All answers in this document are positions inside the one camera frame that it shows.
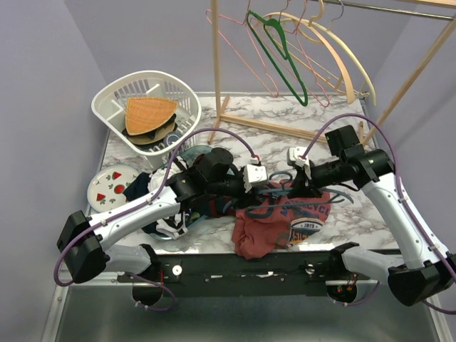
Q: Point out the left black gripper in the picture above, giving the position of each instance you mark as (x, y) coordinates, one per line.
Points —
(242, 189)

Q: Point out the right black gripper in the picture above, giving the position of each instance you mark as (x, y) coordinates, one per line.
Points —
(301, 186)

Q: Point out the blue plastic hanger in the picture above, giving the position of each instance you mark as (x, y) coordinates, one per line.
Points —
(283, 191)

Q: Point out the red tank top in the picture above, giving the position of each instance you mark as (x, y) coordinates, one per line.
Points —
(278, 222)

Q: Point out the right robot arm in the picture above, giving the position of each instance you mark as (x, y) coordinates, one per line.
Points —
(425, 267)

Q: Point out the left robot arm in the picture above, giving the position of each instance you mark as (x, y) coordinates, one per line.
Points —
(90, 245)

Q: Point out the light wooden hanger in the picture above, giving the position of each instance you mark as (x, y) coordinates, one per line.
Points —
(293, 27)

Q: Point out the green plastic hanger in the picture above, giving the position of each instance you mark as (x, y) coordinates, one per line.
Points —
(275, 33)

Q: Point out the cream plastic hanger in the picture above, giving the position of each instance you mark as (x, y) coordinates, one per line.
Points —
(312, 25)

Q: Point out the black white striped garment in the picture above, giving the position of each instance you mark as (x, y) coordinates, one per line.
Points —
(170, 227)

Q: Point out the dark navy maroon garment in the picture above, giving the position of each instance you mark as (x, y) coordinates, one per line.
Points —
(213, 207)

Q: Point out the white plastic laundry basket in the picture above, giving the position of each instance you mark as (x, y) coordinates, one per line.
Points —
(109, 106)

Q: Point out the orange woven fan mat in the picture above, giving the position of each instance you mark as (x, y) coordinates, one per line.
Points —
(146, 114)

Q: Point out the watermelon pattern plate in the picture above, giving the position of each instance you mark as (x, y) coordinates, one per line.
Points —
(105, 192)

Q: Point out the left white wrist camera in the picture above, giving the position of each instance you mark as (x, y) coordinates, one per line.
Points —
(254, 176)

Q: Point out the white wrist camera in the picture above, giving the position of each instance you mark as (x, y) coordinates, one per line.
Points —
(254, 176)
(295, 157)

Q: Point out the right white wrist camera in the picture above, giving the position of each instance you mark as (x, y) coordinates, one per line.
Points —
(295, 157)

